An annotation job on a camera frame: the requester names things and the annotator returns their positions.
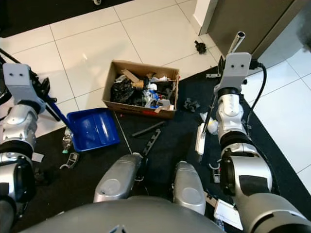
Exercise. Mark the crumpled white paper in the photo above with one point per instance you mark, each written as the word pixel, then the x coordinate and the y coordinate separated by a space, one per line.
pixel 212 127

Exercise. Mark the black plastic bag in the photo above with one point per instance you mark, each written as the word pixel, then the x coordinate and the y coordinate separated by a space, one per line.
pixel 121 91

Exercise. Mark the crushed clear plastic bottle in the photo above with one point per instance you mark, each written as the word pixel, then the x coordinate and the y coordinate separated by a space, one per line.
pixel 219 224

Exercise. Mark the brown cardboard box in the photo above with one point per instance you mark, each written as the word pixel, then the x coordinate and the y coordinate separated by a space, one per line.
pixel 116 104

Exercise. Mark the silver left robot leg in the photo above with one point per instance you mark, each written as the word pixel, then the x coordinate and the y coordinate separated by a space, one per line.
pixel 116 177

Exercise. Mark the small black knob piece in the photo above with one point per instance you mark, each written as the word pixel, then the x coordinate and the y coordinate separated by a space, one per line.
pixel 199 47

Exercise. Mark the grey robot torso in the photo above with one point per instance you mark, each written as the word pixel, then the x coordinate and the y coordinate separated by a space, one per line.
pixel 116 218

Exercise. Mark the small caster wheel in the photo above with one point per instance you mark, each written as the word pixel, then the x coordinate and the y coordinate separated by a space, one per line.
pixel 96 2

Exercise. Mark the grey cabinet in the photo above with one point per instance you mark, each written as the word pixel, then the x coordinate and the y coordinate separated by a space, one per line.
pixel 248 19

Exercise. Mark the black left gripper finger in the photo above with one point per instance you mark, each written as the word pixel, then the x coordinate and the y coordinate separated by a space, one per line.
pixel 51 110

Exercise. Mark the black and white clip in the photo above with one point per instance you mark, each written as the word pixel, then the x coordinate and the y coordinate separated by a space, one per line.
pixel 214 172

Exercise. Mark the silver right robot leg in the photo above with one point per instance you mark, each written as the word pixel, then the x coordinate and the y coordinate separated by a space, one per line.
pixel 189 187

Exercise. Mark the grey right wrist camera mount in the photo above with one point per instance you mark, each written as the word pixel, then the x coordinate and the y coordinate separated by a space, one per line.
pixel 237 68

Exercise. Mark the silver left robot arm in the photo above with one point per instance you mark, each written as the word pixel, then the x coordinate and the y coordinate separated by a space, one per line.
pixel 14 131

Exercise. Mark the black perforated strip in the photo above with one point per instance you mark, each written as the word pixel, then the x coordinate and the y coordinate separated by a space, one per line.
pixel 152 141

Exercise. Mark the white paper sheet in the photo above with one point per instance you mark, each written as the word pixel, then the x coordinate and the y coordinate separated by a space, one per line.
pixel 227 212

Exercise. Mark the blue and white packaging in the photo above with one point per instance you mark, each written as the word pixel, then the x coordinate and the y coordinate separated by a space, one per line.
pixel 153 97

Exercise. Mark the thin metal rod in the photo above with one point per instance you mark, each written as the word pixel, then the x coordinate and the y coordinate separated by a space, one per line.
pixel 123 133

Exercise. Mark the white door frame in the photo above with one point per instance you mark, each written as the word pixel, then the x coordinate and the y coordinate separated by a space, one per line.
pixel 203 12

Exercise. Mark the clear bottle with green cap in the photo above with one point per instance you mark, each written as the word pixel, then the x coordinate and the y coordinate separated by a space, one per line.
pixel 68 141

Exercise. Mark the small black plastic clamp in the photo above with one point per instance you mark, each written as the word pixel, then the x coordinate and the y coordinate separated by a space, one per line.
pixel 191 104

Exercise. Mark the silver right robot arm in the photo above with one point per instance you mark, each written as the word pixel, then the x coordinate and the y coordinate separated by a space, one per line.
pixel 248 174

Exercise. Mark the short black bar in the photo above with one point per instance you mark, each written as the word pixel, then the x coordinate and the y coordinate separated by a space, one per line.
pixel 148 128

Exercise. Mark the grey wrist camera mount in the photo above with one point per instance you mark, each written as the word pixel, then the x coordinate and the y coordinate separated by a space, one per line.
pixel 18 80
pixel 237 68

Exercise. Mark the silver robot leg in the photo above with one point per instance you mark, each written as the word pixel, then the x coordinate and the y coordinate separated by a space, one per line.
pixel 116 177
pixel 189 187

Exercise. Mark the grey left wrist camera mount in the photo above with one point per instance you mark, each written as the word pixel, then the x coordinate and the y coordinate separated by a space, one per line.
pixel 18 80

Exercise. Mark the dark carpet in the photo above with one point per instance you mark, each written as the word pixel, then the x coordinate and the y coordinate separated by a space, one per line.
pixel 48 12

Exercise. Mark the blue plastic dustpan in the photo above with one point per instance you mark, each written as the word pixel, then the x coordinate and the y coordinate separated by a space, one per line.
pixel 92 128

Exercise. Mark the brown cardboard scrap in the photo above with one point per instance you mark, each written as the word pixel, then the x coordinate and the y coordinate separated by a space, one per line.
pixel 132 79

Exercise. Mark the grey carabiner clip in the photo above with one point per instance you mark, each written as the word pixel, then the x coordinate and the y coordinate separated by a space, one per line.
pixel 71 160

